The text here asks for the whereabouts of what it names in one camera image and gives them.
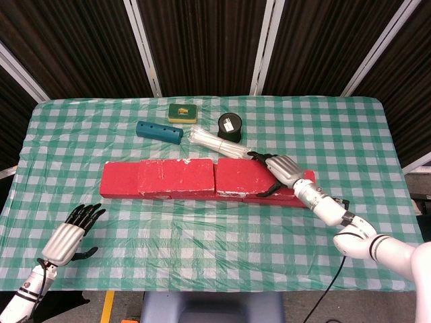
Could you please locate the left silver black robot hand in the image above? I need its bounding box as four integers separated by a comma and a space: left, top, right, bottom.
42, 203, 106, 267

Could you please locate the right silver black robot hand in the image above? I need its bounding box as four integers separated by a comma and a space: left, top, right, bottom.
247, 151, 306, 198

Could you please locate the chipped red foam block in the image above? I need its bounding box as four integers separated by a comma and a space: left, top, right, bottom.
213, 157, 281, 198
137, 157, 216, 196

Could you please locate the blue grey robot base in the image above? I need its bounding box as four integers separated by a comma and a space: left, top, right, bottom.
139, 291, 286, 323

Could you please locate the red rectangular foam block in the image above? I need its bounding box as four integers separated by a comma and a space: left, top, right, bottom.
170, 188, 245, 203
99, 161, 141, 199
242, 170, 318, 209

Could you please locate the black cylindrical container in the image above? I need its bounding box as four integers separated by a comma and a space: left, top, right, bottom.
217, 112, 243, 142

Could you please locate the green white checkered tablecloth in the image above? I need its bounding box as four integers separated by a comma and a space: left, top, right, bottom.
0, 96, 428, 293

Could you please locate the green yellow sponge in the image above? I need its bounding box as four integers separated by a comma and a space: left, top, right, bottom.
168, 103, 199, 124

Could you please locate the teal block with holes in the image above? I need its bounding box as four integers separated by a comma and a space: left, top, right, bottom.
135, 120, 185, 145

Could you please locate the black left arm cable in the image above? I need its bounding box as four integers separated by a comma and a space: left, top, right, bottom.
32, 258, 47, 316

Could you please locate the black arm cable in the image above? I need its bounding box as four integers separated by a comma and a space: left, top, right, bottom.
32, 258, 47, 316
301, 257, 347, 323

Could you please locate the white cable tie bundle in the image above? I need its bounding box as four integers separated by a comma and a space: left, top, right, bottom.
189, 126, 254, 159

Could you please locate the white partition frame post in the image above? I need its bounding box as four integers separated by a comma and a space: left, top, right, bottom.
123, 0, 163, 98
248, 0, 287, 97
0, 42, 51, 102
339, 0, 424, 98

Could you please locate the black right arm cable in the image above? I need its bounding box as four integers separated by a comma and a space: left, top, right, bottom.
301, 257, 347, 323

